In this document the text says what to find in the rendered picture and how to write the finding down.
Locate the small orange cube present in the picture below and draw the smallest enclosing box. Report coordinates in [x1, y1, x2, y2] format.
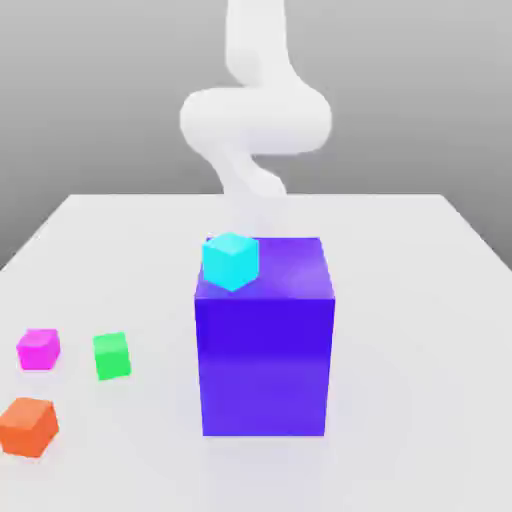
[0, 396, 60, 459]

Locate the small green cube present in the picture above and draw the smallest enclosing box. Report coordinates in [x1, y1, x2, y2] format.
[92, 331, 133, 382]

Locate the small magenta cube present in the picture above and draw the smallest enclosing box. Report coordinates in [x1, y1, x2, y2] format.
[15, 328, 62, 372]

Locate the large purple box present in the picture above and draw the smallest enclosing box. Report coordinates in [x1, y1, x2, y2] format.
[194, 236, 336, 438]

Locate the small cyan cube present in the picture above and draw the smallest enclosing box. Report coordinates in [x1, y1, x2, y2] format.
[201, 232, 261, 293]

